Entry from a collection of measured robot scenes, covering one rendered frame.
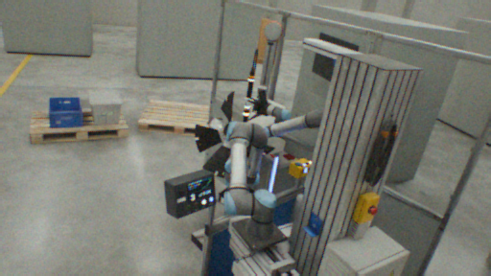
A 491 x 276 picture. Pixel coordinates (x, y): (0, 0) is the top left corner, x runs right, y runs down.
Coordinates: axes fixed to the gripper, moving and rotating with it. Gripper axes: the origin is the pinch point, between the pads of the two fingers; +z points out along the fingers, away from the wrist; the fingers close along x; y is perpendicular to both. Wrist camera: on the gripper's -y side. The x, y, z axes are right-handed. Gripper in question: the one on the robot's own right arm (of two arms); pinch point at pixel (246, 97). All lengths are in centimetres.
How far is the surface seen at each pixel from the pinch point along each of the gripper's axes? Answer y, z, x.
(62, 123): 130, 290, 9
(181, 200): 33, -29, -86
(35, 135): 141, 293, -24
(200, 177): 24, -29, -72
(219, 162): 48, 4, -17
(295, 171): 45, -43, 14
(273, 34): -37, 27, 62
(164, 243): 150, 47, -25
